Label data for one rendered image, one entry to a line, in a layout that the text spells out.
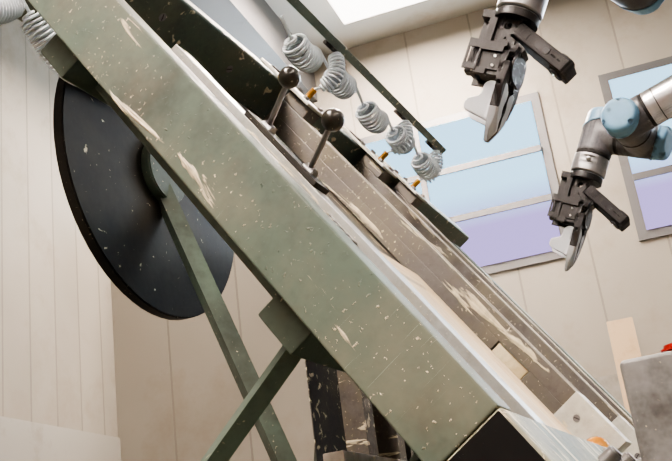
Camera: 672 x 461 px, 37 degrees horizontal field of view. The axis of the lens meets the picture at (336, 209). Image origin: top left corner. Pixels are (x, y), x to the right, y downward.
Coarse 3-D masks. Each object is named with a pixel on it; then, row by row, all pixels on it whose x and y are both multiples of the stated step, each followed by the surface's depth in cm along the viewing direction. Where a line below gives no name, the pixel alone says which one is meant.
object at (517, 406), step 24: (216, 96) 173; (240, 120) 169; (264, 144) 166; (288, 168) 162; (312, 192) 159; (336, 216) 156; (360, 240) 153; (384, 264) 150; (408, 288) 148; (432, 312) 145; (456, 336) 143; (480, 360) 141; (504, 384) 140; (528, 408) 139
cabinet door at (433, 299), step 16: (384, 256) 178; (400, 272) 177; (416, 288) 178; (432, 304) 177; (448, 320) 175; (464, 336) 174; (480, 352) 173; (496, 368) 171; (512, 384) 170; (528, 400) 169; (544, 416) 168
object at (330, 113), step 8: (328, 112) 157; (336, 112) 157; (328, 120) 157; (336, 120) 156; (344, 120) 158; (328, 128) 157; (336, 128) 157; (328, 136) 160; (320, 144) 160; (320, 152) 161; (312, 160) 162; (312, 168) 163
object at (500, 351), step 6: (498, 348) 194; (504, 348) 193; (498, 354) 193; (504, 354) 193; (510, 354) 192; (504, 360) 193; (510, 360) 192; (516, 360) 192; (510, 366) 192; (516, 366) 191; (522, 366) 191; (516, 372) 191; (522, 372) 190; (522, 378) 191
